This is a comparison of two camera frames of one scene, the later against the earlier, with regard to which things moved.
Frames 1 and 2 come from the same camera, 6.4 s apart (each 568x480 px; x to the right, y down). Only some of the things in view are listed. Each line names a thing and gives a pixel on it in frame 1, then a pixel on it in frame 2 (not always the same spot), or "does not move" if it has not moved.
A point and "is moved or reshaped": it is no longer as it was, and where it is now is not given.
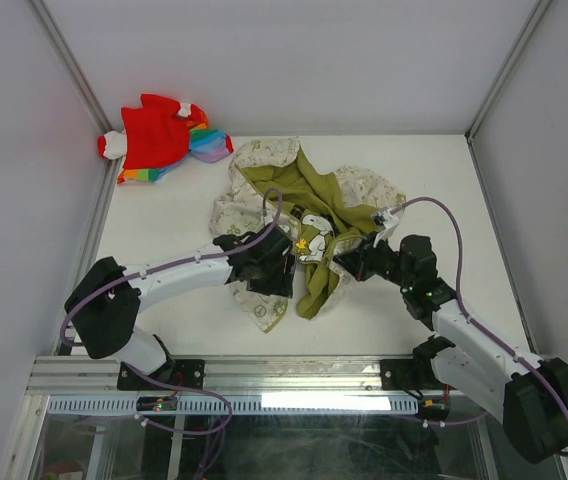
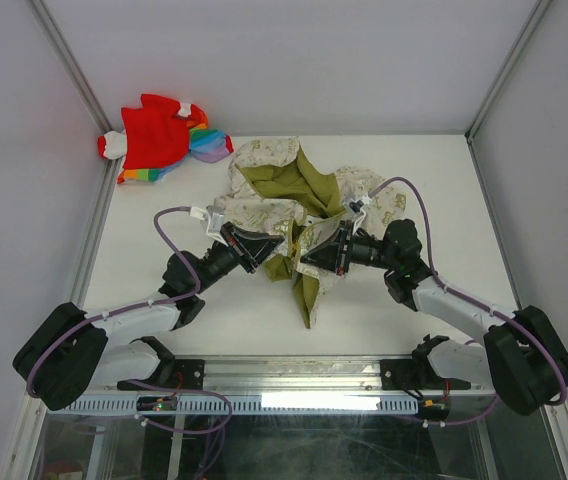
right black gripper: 353,260 → 330,255
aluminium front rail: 98,376 does not move
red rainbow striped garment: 159,134 does not move
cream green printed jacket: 271,183 is moved or reshaped
